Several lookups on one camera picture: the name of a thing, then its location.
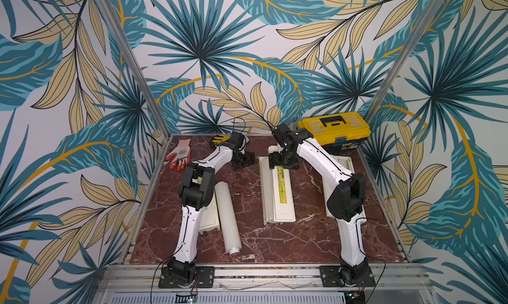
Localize white wrap dispenser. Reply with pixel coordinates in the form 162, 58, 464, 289
259, 157, 272, 225
199, 195, 220, 234

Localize white dispenser base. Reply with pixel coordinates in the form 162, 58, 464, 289
322, 155, 368, 219

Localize plastic wrap roll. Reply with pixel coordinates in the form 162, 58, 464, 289
214, 181, 242, 255

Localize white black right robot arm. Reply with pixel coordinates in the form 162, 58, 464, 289
269, 124, 370, 285

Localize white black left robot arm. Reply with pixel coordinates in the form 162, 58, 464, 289
167, 132, 255, 284

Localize yellow black work glove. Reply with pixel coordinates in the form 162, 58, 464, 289
210, 135, 230, 147

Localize red white work glove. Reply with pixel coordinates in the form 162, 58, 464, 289
165, 139, 191, 170

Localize yellow black toolbox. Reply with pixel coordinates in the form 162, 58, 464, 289
297, 112, 371, 155

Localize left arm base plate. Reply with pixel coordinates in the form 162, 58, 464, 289
158, 266, 215, 289

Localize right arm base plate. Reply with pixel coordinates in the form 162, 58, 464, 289
319, 266, 376, 288

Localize aluminium front rail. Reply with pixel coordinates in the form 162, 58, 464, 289
98, 262, 433, 292

